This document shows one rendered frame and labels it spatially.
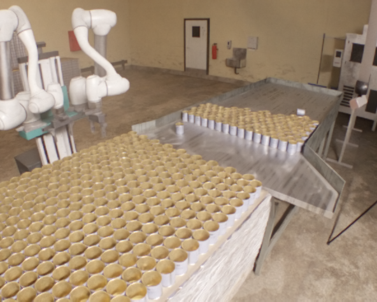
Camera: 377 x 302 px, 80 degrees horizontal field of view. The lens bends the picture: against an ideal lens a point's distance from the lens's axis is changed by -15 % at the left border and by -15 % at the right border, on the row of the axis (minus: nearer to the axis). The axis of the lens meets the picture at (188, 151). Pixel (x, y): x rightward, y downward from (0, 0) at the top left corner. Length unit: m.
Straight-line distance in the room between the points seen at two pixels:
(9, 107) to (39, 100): 0.27
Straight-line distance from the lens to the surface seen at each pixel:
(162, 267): 0.99
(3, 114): 1.86
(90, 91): 1.69
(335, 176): 1.65
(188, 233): 1.09
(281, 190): 1.53
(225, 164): 1.70
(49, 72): 2.34
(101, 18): 1.98
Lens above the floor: 1.93
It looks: 28 degrees down
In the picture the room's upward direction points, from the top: straight up
